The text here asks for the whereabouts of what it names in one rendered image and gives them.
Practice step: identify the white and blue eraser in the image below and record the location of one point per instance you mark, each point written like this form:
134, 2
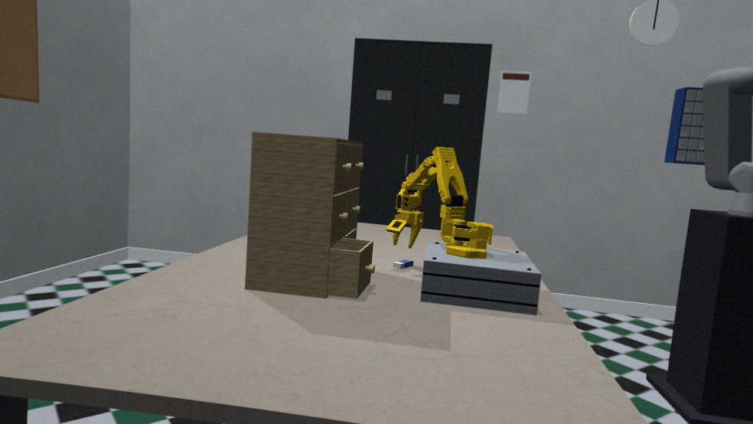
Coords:
403, 264

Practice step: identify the brown wooden chest of drawers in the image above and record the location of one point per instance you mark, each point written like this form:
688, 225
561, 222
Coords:
291, 198

